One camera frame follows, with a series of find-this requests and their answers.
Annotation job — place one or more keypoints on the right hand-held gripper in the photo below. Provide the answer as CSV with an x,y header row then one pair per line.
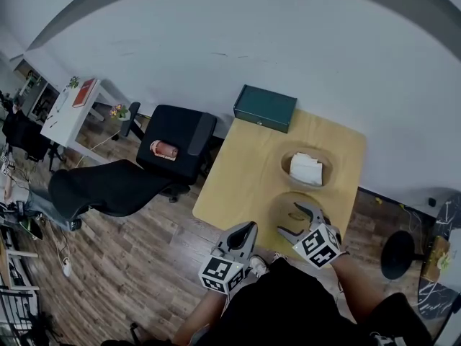
x,y
318,247

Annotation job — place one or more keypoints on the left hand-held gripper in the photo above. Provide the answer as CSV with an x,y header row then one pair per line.
x,y
221,274

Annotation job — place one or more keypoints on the round wooden lid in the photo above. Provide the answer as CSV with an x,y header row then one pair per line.
x,y
282,207

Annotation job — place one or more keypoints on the round wooden bowl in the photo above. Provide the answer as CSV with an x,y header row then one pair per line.
x,y
326,160

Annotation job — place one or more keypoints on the person's left forearm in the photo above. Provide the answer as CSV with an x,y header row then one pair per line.
x,y
203,319

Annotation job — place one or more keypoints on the person's right forearm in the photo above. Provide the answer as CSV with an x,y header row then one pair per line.
x,y
360,290

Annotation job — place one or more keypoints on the white cloth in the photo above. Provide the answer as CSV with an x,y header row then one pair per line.
x,y
306,168

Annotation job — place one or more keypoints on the dark green metal box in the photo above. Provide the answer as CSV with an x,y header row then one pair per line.
x,y
264,108

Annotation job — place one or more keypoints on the person's left white shoe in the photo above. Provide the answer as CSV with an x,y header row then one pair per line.
x,y
258,266

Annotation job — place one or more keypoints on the person's white shoe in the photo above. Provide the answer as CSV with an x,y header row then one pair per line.
x,y
258,266
280,256

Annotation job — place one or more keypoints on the person's right white shoe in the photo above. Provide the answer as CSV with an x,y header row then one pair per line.
x,y
280,256

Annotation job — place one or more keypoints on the small yellow object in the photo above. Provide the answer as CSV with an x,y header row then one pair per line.
x,y
377,200

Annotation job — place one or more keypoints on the person's black clothing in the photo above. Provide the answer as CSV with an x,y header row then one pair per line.
x,y
284,308

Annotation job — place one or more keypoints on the black round stool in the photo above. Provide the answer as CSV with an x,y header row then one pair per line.
x,y
397,254

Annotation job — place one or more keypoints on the pink bottle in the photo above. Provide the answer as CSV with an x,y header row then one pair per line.
x,y
164,150

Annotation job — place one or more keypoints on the black office chair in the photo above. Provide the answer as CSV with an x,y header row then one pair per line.
x,y
23,135
176,135

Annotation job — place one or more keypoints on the brown wooden tray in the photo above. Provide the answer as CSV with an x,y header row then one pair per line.
x,y
432,261

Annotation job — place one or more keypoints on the green succulent plant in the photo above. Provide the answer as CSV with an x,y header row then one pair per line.
x,y
443,261

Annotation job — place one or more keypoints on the black marble table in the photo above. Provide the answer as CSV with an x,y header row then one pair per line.
x,y
450,211

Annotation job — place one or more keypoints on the white power strip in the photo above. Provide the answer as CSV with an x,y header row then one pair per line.
x,y
66,266

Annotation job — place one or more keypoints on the pink and yellow flower pot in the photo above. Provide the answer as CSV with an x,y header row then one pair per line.
x,y
119,112

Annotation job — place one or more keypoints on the white desk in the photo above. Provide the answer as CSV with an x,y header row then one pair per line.
x,y
65,121

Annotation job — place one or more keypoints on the red book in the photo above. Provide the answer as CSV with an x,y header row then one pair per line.
x,y
83,93

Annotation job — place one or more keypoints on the small green potted plant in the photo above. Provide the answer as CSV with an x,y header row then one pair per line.
x,y
73,82

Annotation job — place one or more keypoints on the black wall adapter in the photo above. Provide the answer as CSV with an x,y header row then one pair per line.
x,y
432,202

